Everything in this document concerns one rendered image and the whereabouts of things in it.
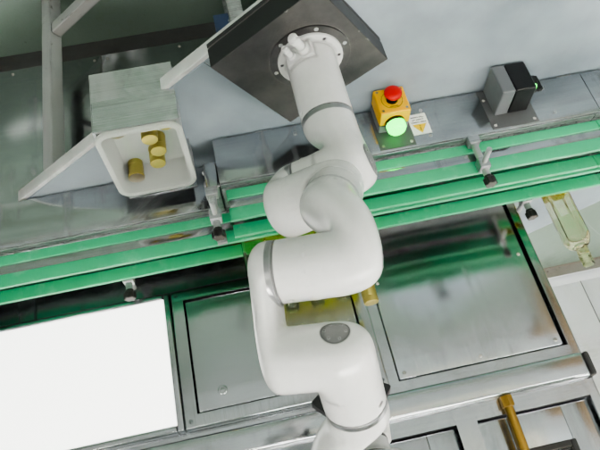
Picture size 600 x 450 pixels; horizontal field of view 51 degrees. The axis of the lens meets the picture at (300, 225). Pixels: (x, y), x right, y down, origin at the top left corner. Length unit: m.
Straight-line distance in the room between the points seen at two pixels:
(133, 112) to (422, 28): 0.61
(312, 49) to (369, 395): 0.64
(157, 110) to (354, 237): 0.65
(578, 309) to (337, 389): 4.43
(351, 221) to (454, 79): 0.80
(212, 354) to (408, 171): 0.62
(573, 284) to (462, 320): 3.65
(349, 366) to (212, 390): 0.77
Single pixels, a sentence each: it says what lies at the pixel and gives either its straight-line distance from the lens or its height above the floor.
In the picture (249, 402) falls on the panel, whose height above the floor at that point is 1.29.
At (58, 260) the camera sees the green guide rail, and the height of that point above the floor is 0.92.
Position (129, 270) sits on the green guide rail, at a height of 0.95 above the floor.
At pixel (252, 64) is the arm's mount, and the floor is 0.81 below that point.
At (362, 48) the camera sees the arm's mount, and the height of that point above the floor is 0.81.
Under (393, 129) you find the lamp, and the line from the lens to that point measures 1.41.
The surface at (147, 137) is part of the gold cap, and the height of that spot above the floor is 0.81.
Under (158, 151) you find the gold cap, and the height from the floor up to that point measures 0.81.
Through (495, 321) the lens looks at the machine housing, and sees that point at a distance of 1.62.
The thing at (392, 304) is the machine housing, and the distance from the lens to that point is 1.59.
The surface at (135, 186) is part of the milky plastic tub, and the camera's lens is 1.46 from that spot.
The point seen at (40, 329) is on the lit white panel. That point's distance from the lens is 1.65.
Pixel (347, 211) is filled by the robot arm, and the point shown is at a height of 1.28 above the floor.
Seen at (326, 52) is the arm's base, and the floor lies 0.85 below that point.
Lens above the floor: 1.66
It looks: 29 degrees down
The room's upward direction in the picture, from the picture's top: 166 degrees clockwise
